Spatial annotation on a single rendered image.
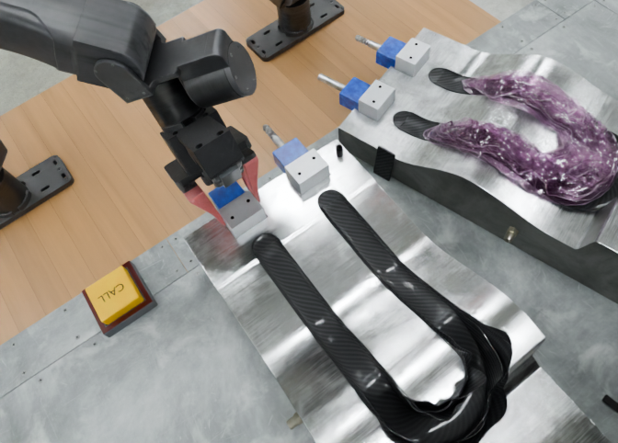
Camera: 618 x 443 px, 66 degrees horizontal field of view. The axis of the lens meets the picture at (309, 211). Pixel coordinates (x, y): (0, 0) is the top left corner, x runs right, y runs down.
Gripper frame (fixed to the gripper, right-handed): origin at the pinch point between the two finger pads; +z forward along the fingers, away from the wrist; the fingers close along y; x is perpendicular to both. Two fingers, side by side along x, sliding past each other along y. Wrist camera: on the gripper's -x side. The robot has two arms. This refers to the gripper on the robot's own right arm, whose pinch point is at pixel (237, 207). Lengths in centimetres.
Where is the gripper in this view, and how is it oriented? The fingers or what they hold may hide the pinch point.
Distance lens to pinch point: 64.5
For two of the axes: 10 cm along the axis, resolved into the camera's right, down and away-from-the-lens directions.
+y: 8.0, -5.6, 2.1
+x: -4.7, -3.7, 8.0
